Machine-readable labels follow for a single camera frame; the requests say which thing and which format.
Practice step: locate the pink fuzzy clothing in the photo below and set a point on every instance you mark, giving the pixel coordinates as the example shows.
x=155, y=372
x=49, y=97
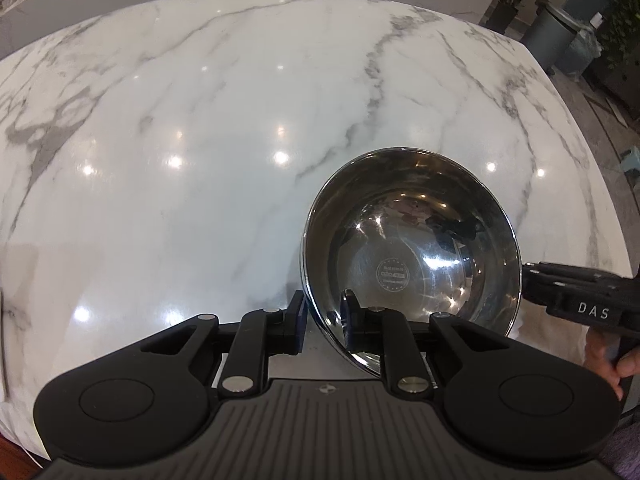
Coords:
x=622, y=452

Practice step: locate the pale green bag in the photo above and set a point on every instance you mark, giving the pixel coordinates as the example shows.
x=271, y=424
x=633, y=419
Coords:
x=580, y=55

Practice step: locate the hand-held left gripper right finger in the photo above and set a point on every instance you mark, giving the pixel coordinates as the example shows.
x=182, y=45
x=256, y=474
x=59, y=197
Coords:
x=350, y=327

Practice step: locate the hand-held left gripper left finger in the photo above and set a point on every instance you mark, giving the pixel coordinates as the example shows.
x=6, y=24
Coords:
x=300, y=322

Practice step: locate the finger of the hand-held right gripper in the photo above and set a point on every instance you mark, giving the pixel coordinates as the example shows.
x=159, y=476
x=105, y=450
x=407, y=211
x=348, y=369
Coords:
x=575, y=271
x=535, y=292

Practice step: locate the grey trash bin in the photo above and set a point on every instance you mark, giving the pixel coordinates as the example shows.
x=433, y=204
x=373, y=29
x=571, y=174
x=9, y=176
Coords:
x=547, y=35

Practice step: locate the stainless steel bowl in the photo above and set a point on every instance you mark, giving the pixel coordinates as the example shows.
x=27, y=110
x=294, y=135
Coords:
x=410, y=260

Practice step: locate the person's right hand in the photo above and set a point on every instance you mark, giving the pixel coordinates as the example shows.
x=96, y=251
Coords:
x=600, y=360

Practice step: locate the leafy plant in grey planter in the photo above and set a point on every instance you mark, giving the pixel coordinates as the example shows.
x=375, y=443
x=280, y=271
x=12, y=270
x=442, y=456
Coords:
x=622, y=20

